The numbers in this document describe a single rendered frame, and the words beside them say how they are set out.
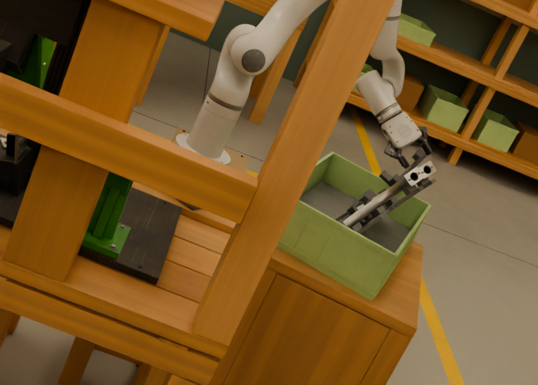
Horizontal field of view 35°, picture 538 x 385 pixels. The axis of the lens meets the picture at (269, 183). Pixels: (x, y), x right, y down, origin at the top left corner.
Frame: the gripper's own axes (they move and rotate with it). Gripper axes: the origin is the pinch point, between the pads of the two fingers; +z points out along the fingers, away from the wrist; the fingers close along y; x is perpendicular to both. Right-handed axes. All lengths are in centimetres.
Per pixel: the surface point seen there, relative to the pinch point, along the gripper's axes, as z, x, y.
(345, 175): -9.8, 45.8, -5.2
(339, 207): -0.4, 35.0, -17.9
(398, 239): 19.7, 29.3, -8.0
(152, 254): -12, -41, -95
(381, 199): 5.3, -1.8, -18.9
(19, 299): -16, -54, -127
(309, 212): -2.7, -2.3, -41.5
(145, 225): -20, -31, -91
